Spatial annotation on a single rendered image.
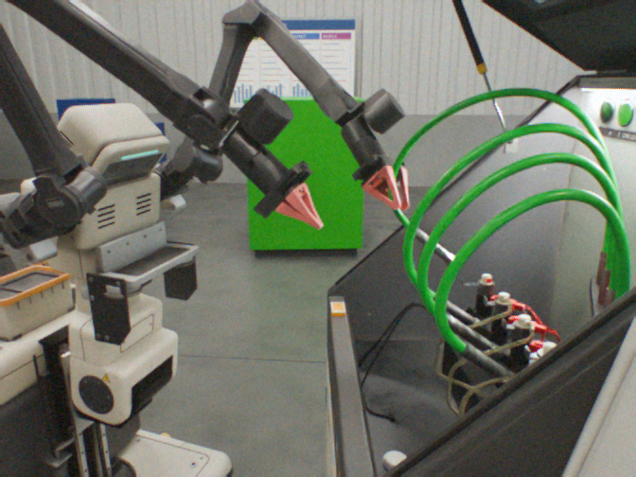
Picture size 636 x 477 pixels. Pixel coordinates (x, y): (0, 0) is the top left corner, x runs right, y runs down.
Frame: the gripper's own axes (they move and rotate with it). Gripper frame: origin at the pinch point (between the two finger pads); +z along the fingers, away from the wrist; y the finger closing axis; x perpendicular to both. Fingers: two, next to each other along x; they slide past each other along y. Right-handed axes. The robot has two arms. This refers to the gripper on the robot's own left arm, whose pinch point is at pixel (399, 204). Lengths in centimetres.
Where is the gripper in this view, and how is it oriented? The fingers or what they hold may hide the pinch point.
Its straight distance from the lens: 97.9
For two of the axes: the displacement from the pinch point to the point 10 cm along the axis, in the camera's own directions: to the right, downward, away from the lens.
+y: 6.6, -0.2, 7.5
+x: -6.1, 5.6, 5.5
